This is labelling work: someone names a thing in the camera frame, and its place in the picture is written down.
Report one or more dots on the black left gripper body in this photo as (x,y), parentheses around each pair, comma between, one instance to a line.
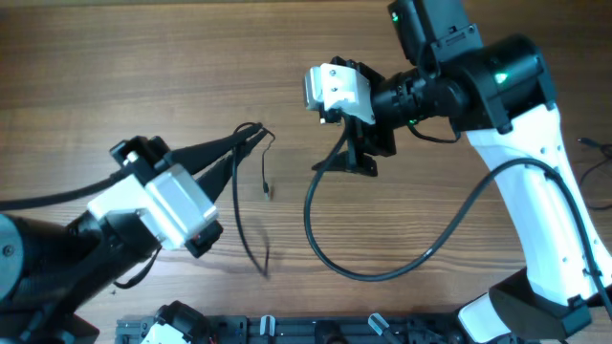
(136,153)

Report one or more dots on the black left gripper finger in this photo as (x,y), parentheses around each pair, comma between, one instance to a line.
(221,173)
(197,157)

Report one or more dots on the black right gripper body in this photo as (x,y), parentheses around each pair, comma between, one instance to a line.
(365,139)

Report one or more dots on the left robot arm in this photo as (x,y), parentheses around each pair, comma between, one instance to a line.
(59,251)

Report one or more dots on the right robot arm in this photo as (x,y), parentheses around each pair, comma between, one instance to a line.
(502,99)

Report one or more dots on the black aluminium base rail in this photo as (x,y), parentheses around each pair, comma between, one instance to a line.
(179,323)

